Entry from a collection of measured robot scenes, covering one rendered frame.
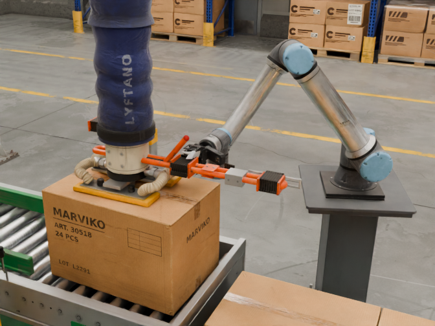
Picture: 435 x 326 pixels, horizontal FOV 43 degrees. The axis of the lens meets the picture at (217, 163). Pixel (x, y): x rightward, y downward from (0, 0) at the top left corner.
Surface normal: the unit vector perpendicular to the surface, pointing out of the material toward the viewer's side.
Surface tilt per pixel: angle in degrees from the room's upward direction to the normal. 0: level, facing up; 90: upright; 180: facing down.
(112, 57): 77
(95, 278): 90
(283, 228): 0
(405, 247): 0
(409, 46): 90
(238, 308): 0
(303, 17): 91
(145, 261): 90
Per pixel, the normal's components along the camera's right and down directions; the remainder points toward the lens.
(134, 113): 0.46, 0.08
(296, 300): 0.02, -0.92
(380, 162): 0.18, 0.44
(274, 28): -0.38, 0.36
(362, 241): -0.06, 0.39
